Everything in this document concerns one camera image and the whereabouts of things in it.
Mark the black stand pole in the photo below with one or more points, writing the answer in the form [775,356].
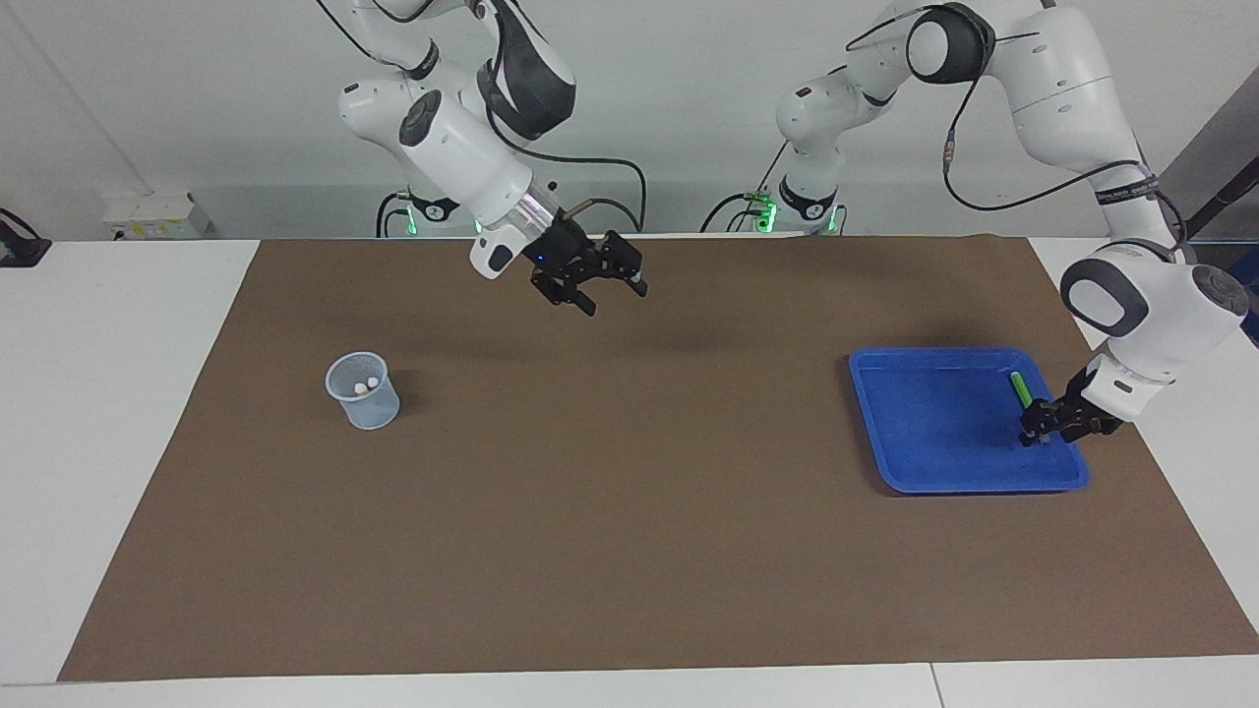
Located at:
[1220,202]

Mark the white power strip box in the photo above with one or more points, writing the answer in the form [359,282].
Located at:
[157,211]

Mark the blue crate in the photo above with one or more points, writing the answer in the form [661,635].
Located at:
[1247,329]

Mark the blue plastic tray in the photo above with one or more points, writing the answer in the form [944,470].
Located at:
[934,442]

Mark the black clamp mount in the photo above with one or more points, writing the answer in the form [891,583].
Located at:
[20,251]

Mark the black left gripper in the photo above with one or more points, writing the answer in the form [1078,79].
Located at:
[1087,408]

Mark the green marker pen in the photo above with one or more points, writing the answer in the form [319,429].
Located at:
[1021,388]

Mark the brown table mat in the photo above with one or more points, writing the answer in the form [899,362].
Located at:
[629,492]

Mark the translucent plastic cup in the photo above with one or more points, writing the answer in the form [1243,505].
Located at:
[374,413]

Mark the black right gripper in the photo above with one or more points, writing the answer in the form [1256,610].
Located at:
[566,251]

